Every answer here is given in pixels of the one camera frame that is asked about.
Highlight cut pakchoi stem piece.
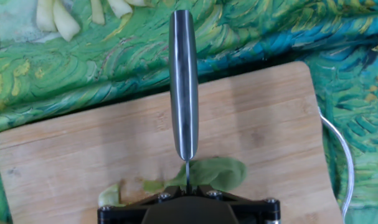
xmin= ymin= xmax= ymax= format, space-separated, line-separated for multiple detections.
xmin=97 ymin=183 xmax=121 ymax=208

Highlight painted landscape tablecloth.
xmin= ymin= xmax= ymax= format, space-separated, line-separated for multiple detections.
xmin=0 ymin=0 xmax=378 ymax=224

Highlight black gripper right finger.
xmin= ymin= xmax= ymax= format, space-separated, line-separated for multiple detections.
xmin=196 ymin=184 xmax=281 ymax=224

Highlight green pakchoi stalk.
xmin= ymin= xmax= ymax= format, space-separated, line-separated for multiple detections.
xmin=143 ymin=157 xmax=248 ymax=193

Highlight whole pakchoi, large leaf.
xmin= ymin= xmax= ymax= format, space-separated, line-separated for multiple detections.
xmin=35 ymin=0 xmax=82 ymax=42

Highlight steel kitchen knife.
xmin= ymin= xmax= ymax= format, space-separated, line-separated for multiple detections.
xmin=168 ymin=9 xmax=199 ymax=195

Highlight bamboo cutting board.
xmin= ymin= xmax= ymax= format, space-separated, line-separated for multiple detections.
xmin=0 ymin=60 xmax=355 ymax=224

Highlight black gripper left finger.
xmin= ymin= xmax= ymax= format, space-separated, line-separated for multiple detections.
xmin=97 ymin=185 xmax=183 ymax=224

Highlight whole pakchoi, long stems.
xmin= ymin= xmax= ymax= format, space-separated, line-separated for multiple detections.
xmin=90 ymin=0 xmax=148 ymax=26

